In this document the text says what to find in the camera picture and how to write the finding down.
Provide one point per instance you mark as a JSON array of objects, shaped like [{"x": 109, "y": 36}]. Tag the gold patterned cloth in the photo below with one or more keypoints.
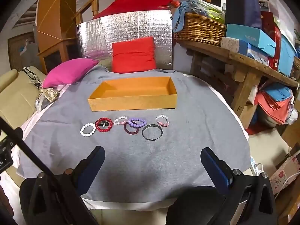
[{"x": 49, "y": 93}]

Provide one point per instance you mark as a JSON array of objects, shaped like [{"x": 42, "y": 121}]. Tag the magenta cushion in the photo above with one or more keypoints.
[{"x": 68, "y": 72}]

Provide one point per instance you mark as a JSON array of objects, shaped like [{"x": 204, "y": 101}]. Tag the floral gift bag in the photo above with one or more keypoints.
[{"x": 284, "y": 173}]

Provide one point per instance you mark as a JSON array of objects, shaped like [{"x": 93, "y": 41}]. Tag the silver insulation sheet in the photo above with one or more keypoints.
[{"x": 93, "y": 39}]

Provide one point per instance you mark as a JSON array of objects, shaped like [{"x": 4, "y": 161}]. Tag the navy fabric bag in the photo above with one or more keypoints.
[{"x": 243, "y": 4}]

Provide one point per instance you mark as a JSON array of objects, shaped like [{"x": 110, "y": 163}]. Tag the light blue storage bin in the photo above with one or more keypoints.
[{"x": 287, "y": 56}]

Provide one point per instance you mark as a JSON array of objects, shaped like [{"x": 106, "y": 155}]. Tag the clear plastic bag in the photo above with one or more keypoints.
[{"x": 211, "y": 11}]

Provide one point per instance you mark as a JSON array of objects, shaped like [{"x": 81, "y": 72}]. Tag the wooden shelf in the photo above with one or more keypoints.
[{"x": 246, "y": 68}]

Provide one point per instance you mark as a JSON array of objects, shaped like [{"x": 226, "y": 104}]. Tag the brown door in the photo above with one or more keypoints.
[{"x": 21, "y": 51}]

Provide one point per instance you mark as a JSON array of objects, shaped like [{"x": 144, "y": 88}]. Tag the blue and white box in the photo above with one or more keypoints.
[{"x": 253, "y": 51}]

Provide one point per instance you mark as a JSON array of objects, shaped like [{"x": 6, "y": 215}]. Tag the blue folded cloth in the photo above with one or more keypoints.
[{"x": 279, "y": 91}]

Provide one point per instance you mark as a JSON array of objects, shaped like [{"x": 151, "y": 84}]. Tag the beige sofa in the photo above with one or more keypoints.
[{"x": 16, "y": 98}]

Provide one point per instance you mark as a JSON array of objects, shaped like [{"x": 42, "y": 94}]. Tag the white patterned box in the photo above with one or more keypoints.
[{"x": 229, "y": 44}]

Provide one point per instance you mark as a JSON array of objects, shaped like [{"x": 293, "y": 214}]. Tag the blue cloth in basket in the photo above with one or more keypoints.
[{"x": 178, "y": 21}]

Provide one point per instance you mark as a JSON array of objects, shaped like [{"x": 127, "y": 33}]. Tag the orange cardboard box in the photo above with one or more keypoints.
[{"x": 131, "y": 103}]

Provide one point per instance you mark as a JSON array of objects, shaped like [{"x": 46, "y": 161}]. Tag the wicker basket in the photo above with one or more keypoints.
[{"x": 199, "y": 30}]

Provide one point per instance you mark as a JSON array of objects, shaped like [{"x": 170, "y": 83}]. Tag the wooden cabinet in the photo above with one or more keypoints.
[{"x": 54, "y": 16}]

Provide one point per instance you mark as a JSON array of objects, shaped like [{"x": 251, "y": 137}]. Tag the wooden stair railing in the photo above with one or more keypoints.
[{"x": 95, "y": 7}]

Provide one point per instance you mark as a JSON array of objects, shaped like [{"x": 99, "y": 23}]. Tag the large red cushion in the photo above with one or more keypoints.
[{"x": 140, "y": 2}]

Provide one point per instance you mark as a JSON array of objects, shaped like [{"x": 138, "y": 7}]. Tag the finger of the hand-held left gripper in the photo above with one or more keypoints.
[{"x": 35, "y": 159}]

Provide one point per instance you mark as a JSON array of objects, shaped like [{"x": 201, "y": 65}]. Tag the small red cushion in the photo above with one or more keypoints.
[{"x": 133, "y": 56}]

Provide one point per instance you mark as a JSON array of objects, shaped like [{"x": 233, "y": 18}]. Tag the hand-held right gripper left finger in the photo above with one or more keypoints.
[{"x": 93, "y": 166}]

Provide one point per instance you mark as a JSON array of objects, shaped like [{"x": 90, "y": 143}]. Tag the light blue cardboard box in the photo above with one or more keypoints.
[{"x": 248, "y": 37}]

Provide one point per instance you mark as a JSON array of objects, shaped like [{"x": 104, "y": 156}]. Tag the grey blanket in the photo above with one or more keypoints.
[{"x": 140, "y": 164}]

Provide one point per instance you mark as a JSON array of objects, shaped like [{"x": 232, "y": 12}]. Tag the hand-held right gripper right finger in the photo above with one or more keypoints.
[{"x": 212, "y": 164}]

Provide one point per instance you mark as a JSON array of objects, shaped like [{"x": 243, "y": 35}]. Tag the white storage box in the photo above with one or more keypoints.
[{"x": 281, "y": 11}]

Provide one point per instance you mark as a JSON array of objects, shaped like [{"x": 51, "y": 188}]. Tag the coral folded cloths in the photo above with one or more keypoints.
[{"x": 274, "y": 107}]

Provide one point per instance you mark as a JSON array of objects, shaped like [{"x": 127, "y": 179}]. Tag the white power strip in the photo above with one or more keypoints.
[{"x": 254, "y": 165}]

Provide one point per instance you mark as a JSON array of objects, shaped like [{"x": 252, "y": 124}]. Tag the red box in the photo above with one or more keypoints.
[{"x": 271, "y": 39}]

